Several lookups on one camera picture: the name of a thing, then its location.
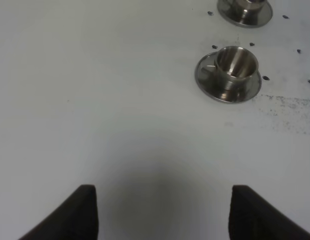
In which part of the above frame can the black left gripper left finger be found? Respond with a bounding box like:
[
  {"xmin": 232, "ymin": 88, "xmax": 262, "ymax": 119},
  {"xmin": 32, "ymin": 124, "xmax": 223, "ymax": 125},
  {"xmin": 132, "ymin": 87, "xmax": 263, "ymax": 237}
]
[{"xmin": 21, "ymin": 184, "xmax": 98, "ymax": 240}]

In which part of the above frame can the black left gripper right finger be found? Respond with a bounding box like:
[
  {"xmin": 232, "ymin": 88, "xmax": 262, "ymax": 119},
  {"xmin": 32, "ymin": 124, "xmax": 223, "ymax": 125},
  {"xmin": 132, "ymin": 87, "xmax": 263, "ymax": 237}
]
[{"xmin": 228, "ymin": 185, "xmax": 310, "ymax": 240}]

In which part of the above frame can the near stainless steel teacup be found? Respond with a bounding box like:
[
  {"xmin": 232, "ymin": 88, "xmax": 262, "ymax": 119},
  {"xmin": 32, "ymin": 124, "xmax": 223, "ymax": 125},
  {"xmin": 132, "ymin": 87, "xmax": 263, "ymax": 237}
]
[{"xmin": 204, "ymin": 46, "xmax": 259, "ymax": 90}]

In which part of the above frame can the stainless steel teacup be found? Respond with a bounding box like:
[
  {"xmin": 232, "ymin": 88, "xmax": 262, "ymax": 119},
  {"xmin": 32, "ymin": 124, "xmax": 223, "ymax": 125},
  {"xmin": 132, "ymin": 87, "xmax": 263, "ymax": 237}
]
[
  {"xmin": 204, "ymin": 46, "xmax": 259, "ymax": 90},
  {"xmin": 218, "ymin": 0, "xmax": 267, "ymax": 25}
]

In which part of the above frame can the far stainless steel teacup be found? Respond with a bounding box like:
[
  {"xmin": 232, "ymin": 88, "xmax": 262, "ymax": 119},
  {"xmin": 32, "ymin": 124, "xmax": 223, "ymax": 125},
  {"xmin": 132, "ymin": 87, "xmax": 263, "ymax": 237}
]
[{"xmin": 218, "ymin": 0, "xmax": 267, "ymax": 25}]

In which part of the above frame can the near steel saucer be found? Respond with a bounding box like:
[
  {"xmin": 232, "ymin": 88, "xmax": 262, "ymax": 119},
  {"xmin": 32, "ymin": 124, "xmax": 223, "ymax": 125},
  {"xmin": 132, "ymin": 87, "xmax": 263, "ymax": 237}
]
[{"xmin": 194, "ymin": 52, "xmax": 262, "ymax": 104}]

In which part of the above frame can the steel saucer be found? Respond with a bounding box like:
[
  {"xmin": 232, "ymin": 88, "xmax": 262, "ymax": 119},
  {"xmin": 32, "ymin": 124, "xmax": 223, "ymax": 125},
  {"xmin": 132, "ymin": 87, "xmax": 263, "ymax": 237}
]
[
  {"xmin": 217, "ymin": 0, "xmax": 273, "ymax": 28},
  {"xmin": 194, "ymin": 52, "xmax": 262, "ymax": 104}
]

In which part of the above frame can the far steel saucer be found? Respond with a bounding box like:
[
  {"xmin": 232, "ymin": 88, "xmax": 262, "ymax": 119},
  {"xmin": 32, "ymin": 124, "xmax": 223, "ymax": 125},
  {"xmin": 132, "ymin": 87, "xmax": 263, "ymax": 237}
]
[{"xmin": 217, "ymin": 0, "xmax": 273, "ymax": 28}]

